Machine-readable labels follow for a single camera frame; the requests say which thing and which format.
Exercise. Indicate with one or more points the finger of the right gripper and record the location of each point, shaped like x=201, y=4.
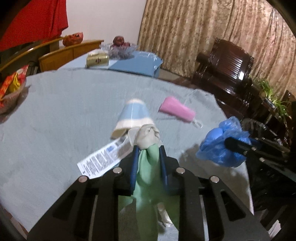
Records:
x=243, y=148
x=267, y=146

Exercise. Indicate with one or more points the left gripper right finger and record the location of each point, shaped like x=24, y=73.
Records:
x=208, y=209

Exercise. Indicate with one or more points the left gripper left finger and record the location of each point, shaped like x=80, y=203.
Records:
x=88, y=209

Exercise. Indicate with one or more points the blue plastic bag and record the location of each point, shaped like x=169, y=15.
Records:
x=213, y=148

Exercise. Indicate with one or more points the green rubber glove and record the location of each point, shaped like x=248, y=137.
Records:
x=149, y=189

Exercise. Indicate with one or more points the white blue medicine box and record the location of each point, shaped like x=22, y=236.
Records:
x=101, y=161

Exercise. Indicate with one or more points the blue paper cup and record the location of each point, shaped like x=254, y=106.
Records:
x=134, y=114

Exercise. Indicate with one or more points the black lined trash bin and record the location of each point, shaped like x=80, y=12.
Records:
x=274, y=131

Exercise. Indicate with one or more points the dark wooden side table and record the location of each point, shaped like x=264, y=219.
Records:
x=261, y=110

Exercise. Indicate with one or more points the potted green plant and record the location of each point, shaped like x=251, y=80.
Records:
x=279, y=106

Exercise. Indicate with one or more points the dark wooden armchair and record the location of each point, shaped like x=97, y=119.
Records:
x=225, y=74

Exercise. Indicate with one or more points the grey table cloth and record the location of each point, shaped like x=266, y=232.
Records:
x=64, y=116

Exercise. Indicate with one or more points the blue covered coffee table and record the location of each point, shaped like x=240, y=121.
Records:
x=142, y=63

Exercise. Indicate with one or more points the patterned beige curtain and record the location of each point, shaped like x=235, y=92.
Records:
x=178, y=31

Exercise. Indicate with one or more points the glass snack bowl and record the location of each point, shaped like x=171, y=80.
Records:
x=9, y=101

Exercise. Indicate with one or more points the glass fruit bowl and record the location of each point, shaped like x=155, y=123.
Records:
x=119, y=53

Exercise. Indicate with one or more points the red yellow snack packets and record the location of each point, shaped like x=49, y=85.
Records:
x=13, y=82

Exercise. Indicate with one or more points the tissue box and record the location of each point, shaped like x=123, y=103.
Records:
x=97, y=59

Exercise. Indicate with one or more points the red apples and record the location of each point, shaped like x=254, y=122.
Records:
x=119, y=41

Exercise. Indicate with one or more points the wooden TV cabinet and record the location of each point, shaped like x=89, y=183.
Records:
x=47, y=56

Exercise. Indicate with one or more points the red cloth over television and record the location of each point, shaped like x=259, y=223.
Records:
x=29, y=21

